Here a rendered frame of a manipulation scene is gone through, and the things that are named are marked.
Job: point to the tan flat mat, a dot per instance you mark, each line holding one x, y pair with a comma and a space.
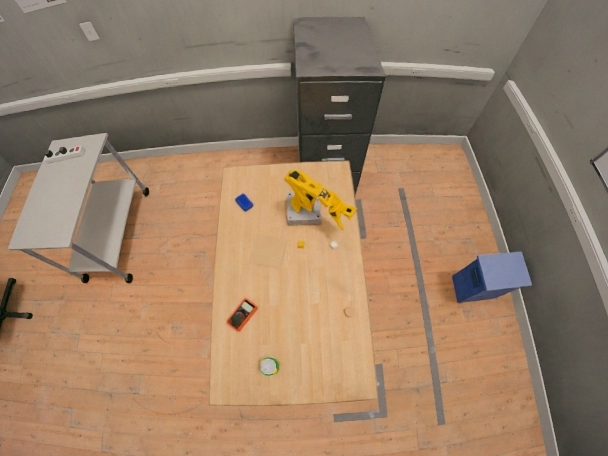
268, 251

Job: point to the small blue rounded block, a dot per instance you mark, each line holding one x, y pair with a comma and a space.
244, 202

